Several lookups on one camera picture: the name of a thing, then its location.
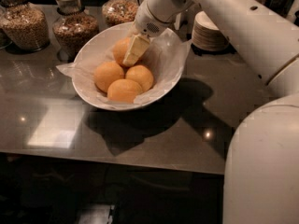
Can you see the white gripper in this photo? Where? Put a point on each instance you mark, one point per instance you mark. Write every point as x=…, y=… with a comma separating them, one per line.
x=149, y=20

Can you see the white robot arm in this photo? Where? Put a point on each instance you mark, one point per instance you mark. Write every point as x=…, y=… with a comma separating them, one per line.
x=261, y=179

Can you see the white oval bowl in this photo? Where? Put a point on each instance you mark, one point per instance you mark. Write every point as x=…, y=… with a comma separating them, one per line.
x=90, y=59

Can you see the right glass cereal jar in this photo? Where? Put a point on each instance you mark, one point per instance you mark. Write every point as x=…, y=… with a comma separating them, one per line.
x=119, y=11

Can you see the glass cereal jar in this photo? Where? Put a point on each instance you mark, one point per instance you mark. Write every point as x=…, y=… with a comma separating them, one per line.
x=26, y=26
x=74, y=28
x=119, y=11

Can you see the large stack paper bowls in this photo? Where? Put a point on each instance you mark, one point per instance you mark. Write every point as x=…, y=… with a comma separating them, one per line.
x=206, y=35

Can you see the middle glass cereal jar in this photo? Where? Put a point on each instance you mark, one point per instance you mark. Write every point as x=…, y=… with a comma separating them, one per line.
x=74, y=28

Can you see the left glass cereal jar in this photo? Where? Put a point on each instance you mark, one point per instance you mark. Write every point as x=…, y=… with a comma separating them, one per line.
x=26, y=26

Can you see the far left glass jar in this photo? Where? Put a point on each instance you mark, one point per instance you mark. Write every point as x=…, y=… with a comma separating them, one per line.
x=4, y=39

